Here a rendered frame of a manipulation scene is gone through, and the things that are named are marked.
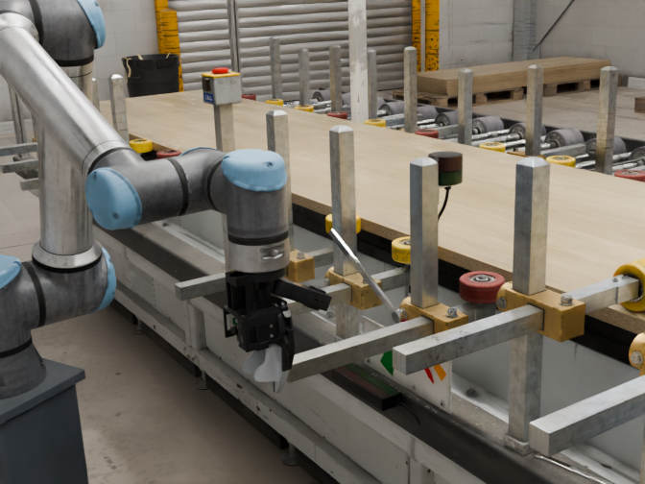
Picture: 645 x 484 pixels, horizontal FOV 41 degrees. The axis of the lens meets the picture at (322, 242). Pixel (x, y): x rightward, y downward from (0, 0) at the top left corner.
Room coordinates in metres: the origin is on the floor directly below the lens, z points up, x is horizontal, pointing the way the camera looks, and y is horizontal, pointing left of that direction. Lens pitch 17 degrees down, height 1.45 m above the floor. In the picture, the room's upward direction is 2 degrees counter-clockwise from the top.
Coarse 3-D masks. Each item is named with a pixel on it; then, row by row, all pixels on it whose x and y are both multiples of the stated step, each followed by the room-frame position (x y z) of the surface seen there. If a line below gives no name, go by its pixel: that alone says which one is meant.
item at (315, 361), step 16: (464, 304) 1.46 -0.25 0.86; (480, 304) 1.45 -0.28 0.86; (416, 320) 1.39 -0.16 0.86; (368, 336) 1.33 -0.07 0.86; (384, 336) 1.33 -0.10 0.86; (400, 336) 1.35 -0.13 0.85; (416, 336) 1.37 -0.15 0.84; (304, 352) 1.28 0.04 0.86; (320, 352) 1.28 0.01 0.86; (336, 352) 1.28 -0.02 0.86; (352, 352) 1.30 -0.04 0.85; (368, 352) 1.31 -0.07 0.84; (304, 368) 1.25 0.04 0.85; (320, 368) 1.26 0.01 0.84
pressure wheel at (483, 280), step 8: (472, 272) 1.50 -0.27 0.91; (480, 272) 1.50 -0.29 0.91; (488, 272) 1.50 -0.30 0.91; (464, 280) 1.46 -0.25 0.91; (472, 280) 1.46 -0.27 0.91; (480, 280) 1.46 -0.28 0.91; (488, 280) 1.46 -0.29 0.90; (496, 280) 1.45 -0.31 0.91; (504, 280) 1.45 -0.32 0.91; (464, 288) 1.45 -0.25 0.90; (472, 288) 1.43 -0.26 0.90; (480, 288) 1.43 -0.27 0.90; (488, 288) 1.43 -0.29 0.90; (496, 288) 1.43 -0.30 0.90; (464, 296) 1.45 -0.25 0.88; (472, 296) 1.43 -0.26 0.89; (480, 296) 1.43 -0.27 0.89; (488, 296) 1.43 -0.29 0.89
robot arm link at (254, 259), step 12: (288, 240) 1.22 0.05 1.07; (228, 252) 1.22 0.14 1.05; (240, 252) 1.19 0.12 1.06; (252, 252) 1.19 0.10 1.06; (264, 252) 1.19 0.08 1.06; (276, 252) 1.19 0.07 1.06; (288, 252) 1.22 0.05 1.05; (240, 264) 1.19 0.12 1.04; (252, 264) 1.19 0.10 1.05; (264, 264) 1.19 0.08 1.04; (276, 264) 1.19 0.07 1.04
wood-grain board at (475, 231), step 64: (128, 128) 3.28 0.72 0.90; (192, 128) 3.23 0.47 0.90; (256, 128) 3.17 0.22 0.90; (320, 128) 3.12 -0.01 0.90; (384, 128) 3.06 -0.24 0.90; (320, 192) 2.17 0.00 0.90; (384, 192) 2.14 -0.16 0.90; (512, 192) 2.09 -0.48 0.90; (576, 192) 2.06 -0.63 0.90; (640, 192) 2.04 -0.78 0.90; (448, 256) 1.66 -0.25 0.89; (512, 256) 1.60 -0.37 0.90; (576, 256) 1.58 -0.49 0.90; (640, 256) 1.57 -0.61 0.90; (640, 320) 1.27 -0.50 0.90
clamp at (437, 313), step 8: (400, 304) 1.47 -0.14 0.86; (408, 304) 1.45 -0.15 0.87; (440, 304) 1.44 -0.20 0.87; (408, 312) 1.45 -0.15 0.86; (416, 312) 1.43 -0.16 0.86; (424, 312) 1.41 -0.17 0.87; (432, 312) 1.40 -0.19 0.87; (440, 312) 1.40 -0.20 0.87; (408, 320) 1.45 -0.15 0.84; (432, 320) 1.39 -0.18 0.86; (440, 320) 1.37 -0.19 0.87; (448, 320) 1.37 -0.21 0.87; (456, 320) 1.37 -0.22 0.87; (464, 320) 1.38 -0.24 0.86; (440, 328) 1.37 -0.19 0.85; (448, 328) 1.36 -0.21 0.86
